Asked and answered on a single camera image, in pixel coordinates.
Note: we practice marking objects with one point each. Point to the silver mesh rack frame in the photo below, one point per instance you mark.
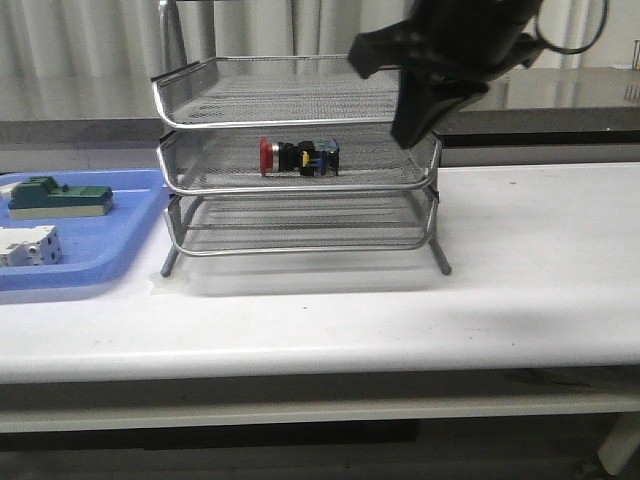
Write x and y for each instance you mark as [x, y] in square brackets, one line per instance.
[174, 57]

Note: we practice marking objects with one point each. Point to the red emergency stop button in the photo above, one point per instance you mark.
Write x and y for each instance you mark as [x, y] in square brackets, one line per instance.
[309, 157]

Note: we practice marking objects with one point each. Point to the green beige terminal block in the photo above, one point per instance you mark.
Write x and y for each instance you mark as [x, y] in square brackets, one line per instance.
[44, 197]

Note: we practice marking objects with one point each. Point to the blue plastic tray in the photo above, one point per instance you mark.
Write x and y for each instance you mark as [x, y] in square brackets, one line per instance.
[94, 249]

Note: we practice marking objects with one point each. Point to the mesh rack tray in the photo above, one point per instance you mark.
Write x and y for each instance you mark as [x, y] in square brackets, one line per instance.
[264, 91]
[234, 224]
[226, 161]

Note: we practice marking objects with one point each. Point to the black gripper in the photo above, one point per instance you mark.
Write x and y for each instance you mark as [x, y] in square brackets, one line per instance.
[467, 40]

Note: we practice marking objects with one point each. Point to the white table leg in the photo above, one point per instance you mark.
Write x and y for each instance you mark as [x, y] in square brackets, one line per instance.
[620, 444]

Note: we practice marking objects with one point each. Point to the white circuit breaker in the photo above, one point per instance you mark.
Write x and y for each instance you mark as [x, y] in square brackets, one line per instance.
[30, 246]

